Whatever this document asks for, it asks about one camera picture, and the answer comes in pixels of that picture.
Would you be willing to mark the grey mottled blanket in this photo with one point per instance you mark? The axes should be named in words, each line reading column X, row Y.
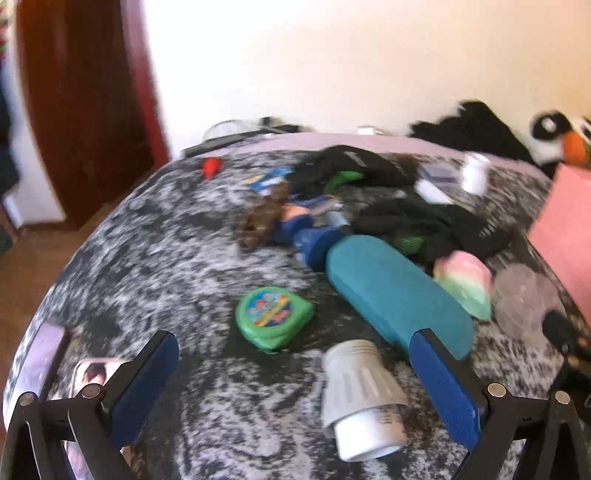
column 161, row 258

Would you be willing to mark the lilac blanket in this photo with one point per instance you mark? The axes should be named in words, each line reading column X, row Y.
column 323, row 141

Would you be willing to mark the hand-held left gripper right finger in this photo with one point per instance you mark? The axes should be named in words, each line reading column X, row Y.
column 443, row 387

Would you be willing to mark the small clear plastic box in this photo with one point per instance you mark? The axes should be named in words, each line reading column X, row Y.
column 438, row 171

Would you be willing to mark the blue card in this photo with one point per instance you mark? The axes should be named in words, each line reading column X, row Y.
column 268, row 179

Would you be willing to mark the red toy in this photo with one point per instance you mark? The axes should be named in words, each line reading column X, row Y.
column 211, row 168

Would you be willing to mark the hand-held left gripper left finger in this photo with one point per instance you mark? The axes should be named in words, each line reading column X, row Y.
column 147, row 383

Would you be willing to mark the black bar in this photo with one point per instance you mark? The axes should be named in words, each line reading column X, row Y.
column 217, row 145

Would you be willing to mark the pink storage box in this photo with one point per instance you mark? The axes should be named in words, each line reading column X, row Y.
column 565, row 240

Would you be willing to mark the panda plush toy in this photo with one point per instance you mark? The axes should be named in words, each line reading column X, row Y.
column 561, row 136

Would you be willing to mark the clear plastic cups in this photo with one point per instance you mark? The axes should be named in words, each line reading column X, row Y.
column 521, row 300

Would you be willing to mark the teal glasses case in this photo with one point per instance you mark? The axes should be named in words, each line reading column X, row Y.
column 397, row 290

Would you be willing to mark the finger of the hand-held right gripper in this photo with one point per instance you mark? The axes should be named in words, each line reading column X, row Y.
column 561, row 330

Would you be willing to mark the black cloth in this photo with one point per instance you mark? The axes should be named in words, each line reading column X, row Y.
column 480, row 129

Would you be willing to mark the doll with brown hair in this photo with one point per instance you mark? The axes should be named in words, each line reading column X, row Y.
column 295, row 230

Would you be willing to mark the purple card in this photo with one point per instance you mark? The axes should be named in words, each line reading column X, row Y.
column 39, row 360

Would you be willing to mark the white tube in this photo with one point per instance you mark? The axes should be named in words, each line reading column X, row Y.
column 431, row 191

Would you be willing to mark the dark wooden door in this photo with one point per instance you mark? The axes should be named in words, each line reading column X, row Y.
column 87, row 106

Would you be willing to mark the green round case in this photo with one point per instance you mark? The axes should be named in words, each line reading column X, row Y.
column 272, row 316

